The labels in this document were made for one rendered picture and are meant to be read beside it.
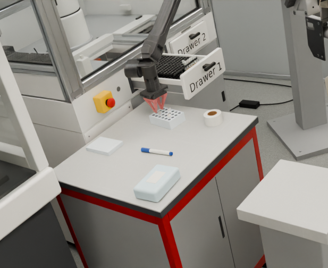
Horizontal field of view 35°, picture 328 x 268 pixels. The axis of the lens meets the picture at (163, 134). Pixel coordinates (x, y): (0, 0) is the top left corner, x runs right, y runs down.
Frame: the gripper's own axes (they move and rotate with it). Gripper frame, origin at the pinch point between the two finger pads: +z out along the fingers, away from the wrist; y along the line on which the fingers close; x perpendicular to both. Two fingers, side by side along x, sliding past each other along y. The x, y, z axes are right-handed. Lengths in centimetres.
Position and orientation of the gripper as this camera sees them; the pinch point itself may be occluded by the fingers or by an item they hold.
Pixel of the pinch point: (158, 109)
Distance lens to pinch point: 211.6
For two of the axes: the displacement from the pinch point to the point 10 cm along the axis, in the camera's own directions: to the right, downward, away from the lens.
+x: 6.5, 2.3, -7.2
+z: 2.1, 8.6, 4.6
